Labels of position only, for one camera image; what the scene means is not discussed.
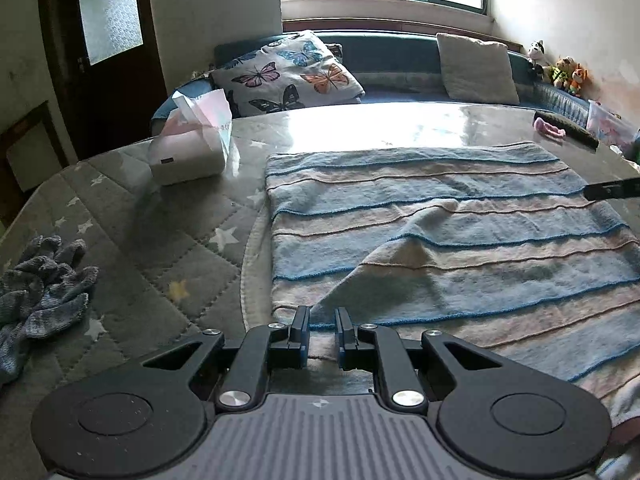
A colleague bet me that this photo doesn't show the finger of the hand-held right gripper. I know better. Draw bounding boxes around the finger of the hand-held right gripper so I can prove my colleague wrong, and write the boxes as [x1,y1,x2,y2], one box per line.
[584,177,640,202]

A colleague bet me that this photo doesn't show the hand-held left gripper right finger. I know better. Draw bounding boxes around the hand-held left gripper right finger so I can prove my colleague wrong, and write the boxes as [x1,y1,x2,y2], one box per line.
[334,306,504,412]

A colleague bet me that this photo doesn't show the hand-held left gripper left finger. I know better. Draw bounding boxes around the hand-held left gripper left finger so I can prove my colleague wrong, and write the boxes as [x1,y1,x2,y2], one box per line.
[142,305,312,411]

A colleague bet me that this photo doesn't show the blue beige striped towel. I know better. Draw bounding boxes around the blue beige striped towel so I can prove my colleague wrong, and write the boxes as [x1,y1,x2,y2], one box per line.
[264,141,640,426]

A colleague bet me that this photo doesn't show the clear plastic box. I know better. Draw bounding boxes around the clear plastic box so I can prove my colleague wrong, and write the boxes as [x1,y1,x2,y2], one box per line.
[585,99,640,150]

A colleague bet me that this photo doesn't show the long black object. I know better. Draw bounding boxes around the long black object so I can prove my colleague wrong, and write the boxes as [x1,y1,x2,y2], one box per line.
[533,110,601,150]

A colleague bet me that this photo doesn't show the round glass turntable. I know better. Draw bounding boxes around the round glass turntable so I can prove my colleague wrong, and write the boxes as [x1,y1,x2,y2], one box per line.
[241,205,281,333]

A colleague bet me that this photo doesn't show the green yellow plush toy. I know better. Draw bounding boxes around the green yellow plush toy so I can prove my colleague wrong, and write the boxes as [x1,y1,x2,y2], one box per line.
[550,56,576,92]

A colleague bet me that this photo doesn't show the black white plush toy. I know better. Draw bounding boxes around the black white plush toy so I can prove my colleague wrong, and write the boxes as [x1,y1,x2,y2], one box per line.
[525,39,547,81]

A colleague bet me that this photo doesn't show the plain white pillow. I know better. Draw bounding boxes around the plain white pillow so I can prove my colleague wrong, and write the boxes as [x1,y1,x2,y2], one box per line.
[436,32,521,105]

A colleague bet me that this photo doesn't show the white tissue box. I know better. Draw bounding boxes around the white tissue box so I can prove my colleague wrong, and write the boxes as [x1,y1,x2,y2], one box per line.
[149,88,234,187]

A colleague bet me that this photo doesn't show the teal sofa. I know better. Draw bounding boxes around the teal sofa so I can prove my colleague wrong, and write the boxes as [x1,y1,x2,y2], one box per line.
[150,30,593,136]

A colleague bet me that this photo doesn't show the blue grey knit cloth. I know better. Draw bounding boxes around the blue grey knit cloth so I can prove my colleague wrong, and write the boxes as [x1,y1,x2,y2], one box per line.
[0,235,101,387]

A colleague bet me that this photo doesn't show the butterfly print pillow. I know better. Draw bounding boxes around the butterfly print pillow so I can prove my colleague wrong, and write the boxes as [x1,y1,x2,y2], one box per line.
[209,30,366,118]

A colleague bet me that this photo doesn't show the dark wooden door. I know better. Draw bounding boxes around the dark wooden door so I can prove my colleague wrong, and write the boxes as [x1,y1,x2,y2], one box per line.
[37,0,169,162]

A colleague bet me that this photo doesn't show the pink hair tie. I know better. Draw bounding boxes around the pink hair tie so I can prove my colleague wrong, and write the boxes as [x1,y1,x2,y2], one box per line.
[532,117,567,139]

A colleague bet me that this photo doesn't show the brown wall cabinet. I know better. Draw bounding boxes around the brown wall cabinet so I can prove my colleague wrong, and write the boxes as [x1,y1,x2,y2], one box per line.
[0,100,69,233]

